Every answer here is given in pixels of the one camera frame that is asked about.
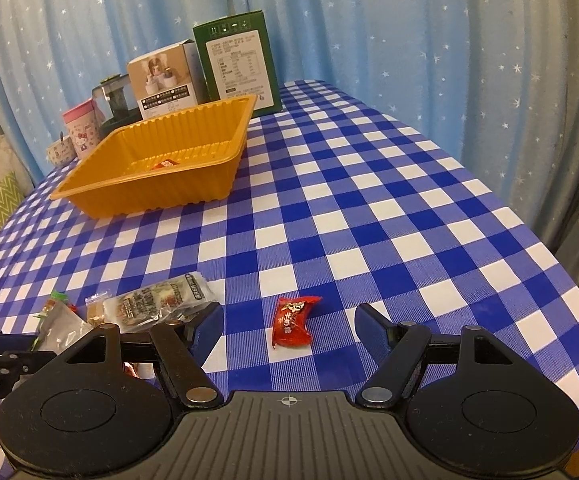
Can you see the pink cartoon cup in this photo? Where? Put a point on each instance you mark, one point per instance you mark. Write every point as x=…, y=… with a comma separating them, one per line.
x=82, y=130

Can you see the red candy with white print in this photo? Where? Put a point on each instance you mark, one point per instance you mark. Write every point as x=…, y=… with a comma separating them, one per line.
x=165, y=163

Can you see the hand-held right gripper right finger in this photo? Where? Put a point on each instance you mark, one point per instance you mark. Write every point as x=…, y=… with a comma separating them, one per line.
x=370, y=321

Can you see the blue starry curtain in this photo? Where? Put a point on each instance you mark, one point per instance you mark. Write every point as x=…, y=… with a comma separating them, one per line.
x=369, y=25

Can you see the small tan snack packet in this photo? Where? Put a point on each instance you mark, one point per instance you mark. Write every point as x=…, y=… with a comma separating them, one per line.
x=97, y=310

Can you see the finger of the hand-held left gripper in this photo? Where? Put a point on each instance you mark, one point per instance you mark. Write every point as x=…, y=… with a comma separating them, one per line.
x=9, y=342
x=14, y=361

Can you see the small red wrapped candy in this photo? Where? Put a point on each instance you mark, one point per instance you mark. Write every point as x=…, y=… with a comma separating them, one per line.
x=130, y=370

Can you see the white and beige product box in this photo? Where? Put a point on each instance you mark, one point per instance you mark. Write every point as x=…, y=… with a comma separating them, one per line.
x=159, y=80

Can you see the pale grey snack packet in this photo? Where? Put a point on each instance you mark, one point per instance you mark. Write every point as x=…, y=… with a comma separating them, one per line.
x=64, y=326

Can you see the clear printed snack packet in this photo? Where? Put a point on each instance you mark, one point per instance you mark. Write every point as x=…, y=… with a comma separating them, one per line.
x=154, y=300

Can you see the red candy packet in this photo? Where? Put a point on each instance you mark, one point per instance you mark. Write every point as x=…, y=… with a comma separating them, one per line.
x=292, y=322

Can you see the dark green glass kettle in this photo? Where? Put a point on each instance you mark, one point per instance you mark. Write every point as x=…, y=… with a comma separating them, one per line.
x=114, y=95

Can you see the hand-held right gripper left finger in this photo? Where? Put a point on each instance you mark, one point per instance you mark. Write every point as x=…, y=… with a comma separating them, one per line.
x=209, y=326

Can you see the orange plastic tray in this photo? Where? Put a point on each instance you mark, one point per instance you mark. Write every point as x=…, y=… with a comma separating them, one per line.
x=119, y=190

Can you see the green and red candy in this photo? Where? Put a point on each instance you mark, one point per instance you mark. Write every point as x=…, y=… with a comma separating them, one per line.
x=57, y=301

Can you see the blue white checkered tablecloth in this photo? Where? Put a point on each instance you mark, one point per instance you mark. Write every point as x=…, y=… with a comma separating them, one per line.
x=369, y=185

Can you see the small white ceramic cup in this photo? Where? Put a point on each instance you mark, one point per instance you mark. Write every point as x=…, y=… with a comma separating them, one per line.
x=59, y=152

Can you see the green carton box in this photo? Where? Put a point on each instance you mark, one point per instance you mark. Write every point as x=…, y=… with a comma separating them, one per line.
x=239, y=60

